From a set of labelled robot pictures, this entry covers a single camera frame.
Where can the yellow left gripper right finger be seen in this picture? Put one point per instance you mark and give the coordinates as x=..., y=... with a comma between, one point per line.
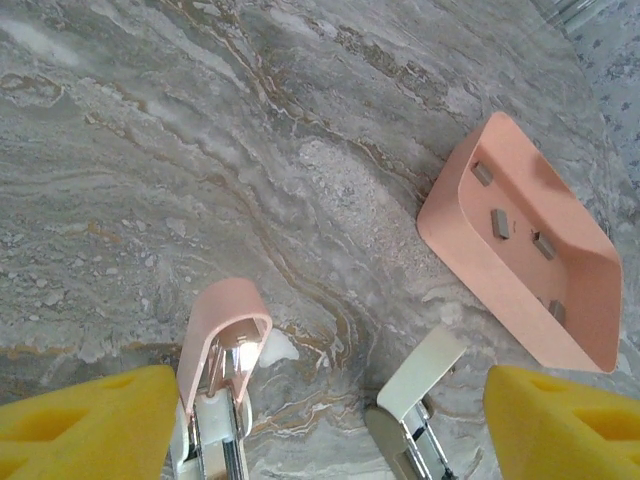
x=565, y=435

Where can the pink plastic tray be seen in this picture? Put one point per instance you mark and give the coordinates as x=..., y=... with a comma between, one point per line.
x=500, y=280

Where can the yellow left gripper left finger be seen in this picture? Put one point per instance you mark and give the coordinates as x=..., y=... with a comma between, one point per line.
x=75, y=430

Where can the aluminium right frame post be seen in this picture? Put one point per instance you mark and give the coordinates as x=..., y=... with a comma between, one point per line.
x=570, y=10

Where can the grey staple strip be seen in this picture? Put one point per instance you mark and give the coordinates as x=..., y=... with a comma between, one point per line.
x=556, y=310
x=482, y=173
x=543, y=246
x=500, y=223

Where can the cream and olive stapler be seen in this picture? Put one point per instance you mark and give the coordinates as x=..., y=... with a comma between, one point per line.
x=420, y=370

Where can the pink and white stapler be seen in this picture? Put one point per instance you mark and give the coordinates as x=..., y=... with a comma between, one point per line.
x=220, y=310

